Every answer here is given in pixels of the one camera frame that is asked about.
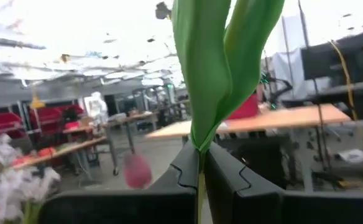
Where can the red storage bins rack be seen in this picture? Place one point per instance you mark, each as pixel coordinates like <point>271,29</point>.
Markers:
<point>1,123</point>

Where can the wooden desk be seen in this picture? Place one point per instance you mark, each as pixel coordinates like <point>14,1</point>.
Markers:
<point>293,116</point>

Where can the red box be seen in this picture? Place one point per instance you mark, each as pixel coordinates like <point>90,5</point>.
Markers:
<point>246,109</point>

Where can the wooden table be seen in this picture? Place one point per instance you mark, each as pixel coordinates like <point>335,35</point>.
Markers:
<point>76,147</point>
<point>131,118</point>

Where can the black robot with green lights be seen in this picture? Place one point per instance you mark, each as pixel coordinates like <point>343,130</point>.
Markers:
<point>276,90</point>

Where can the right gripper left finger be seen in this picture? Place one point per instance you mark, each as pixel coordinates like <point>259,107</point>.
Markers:
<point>138,205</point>

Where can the black monitor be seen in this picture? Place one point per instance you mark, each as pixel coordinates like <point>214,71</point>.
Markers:
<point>330,62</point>

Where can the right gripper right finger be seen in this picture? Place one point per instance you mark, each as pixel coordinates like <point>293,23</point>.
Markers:
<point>262,208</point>

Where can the red artificial tulip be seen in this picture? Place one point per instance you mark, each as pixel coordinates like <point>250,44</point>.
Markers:
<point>206,77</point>
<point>137,171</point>

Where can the white box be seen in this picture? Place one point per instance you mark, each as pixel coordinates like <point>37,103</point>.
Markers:
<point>355,155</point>

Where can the white robot figure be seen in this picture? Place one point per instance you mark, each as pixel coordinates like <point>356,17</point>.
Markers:
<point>96,107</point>

